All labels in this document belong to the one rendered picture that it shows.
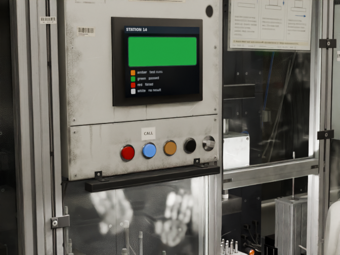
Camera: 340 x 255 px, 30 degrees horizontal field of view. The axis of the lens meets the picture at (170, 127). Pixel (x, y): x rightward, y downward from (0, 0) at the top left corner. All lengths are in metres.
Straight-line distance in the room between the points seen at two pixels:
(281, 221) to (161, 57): 0.88
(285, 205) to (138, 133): 0.79
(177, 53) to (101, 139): 0.27
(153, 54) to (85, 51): 0.17
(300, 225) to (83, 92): 1.02
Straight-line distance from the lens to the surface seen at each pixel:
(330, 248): 0.91
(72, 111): 1.40
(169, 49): 1.49
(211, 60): 1.60
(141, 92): 1.45
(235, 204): 1.96
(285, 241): 2.17
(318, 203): 1.95
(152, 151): 1.50
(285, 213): 2.14
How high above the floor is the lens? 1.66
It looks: 7 degrees down
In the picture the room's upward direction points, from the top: straight up
